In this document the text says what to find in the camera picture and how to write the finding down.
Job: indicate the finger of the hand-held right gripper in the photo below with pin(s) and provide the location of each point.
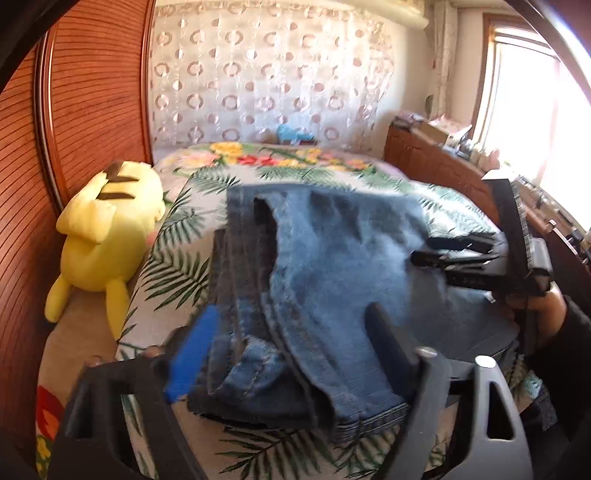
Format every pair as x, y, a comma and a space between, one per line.
461, 242
461, 270

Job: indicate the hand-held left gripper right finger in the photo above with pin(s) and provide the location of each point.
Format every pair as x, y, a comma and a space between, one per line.
392, 341

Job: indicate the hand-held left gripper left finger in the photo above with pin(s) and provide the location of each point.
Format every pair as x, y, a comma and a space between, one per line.
191, 364

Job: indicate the blue denim pants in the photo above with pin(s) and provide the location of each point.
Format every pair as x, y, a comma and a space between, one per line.
332, 258

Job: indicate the person's right forearm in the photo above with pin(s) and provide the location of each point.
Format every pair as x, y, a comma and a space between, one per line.
572, 341

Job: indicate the person's right hand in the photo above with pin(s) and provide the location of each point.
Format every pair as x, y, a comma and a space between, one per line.
551, 314

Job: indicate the row of small jars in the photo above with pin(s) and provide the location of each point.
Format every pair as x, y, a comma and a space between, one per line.
480, 154

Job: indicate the wooden cabinet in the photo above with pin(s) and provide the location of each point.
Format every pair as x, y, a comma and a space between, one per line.
438, 161

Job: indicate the palm leaf printed sheet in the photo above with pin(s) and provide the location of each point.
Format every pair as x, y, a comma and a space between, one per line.
180, 258

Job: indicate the cardboard box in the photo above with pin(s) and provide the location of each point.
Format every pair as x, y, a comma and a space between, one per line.
438, 131

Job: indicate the window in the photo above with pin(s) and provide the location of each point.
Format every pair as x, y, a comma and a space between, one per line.
521, 101

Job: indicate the yellow plush toy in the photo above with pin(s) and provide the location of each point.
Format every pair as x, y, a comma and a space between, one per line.
106, 240

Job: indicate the white side curtain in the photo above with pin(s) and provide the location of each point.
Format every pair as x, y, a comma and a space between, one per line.
445, 55

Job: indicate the blue toy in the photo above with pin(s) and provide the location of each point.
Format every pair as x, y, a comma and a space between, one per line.
288, 133

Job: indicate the floral blanket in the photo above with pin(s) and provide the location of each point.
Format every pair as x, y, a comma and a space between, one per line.
231, 154

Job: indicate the white circle pattern curtain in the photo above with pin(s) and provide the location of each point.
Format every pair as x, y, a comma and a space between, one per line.
277, 69

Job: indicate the wooden headboard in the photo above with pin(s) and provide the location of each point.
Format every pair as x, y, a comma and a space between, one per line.
83, 92

